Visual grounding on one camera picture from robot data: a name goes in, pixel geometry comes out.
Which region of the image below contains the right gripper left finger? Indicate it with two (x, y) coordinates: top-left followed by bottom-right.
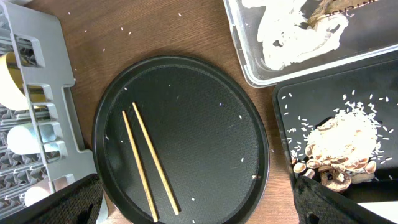
(1, 174), (103, 224)

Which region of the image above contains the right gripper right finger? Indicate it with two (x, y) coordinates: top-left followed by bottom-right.
(294, 176), (391, 224)

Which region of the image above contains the pink plastic cup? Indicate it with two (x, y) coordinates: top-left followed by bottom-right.
(25, 177), (68, 207)

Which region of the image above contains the food scraps pile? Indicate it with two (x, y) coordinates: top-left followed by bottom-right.
(285, 92), (397, 192)

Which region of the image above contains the wooden chopstick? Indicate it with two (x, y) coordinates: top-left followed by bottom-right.
(132, 102), (180, 215)
(122, 111), (159, 222)

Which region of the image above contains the blue plastic cup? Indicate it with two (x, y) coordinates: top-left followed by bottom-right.
(7, 123), (56, 155)

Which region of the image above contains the yellow bowl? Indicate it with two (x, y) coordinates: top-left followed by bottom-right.
(1, 52), (29, 111)

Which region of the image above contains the white napkin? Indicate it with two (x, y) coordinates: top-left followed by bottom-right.
(242, 0), (349, 70)

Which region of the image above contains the grey dishwasher rack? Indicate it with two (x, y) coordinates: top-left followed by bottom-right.
(0, 0), (109, 224)

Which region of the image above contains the round black tray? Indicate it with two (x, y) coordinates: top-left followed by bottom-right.
(92, 55), (269, 223)

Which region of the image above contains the black rectangular tray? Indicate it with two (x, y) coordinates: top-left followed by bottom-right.
(273, 52), (397, 203)

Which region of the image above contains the clear plastic bin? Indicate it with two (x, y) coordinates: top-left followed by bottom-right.
(224, 0), (397, 88)

